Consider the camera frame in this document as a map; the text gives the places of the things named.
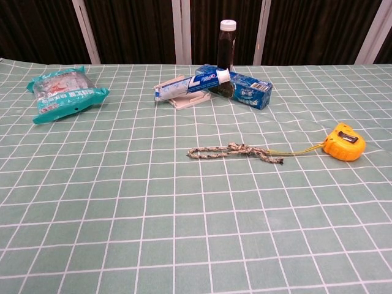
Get dark bottle with white cap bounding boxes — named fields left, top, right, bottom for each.
left=216, top=19, right=238, bottom=72

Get white blue toothpaste tube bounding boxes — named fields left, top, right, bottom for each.
left=153, top=67, right=231, bottom=103

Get dark curtain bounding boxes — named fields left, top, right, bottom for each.
left=0, top=0, right=392, bottom=66

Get braided speckled rope loop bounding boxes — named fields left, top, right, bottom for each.
left=186, top=141, right=284, bottom=165

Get white metal frame post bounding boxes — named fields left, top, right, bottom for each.
left=71, top=0, right=102, bottom=65
left=252, top=0, right=273, bottom=66
left=354, top=0, right=392, bottom=65
left=171, top=0, right=192, bottom=65

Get yellow tape measure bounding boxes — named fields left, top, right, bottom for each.
left=267, top=122, right=367, bottom=162

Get teal snack bag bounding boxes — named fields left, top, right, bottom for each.
left=26, top=66, right=110, bottom=125

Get blue toothpaste box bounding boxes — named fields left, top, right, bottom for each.
left=195, top=63, right=274, bottom=111

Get green checkered tablecloth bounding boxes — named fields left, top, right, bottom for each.
left=0, top=57, right=392, bottom=294

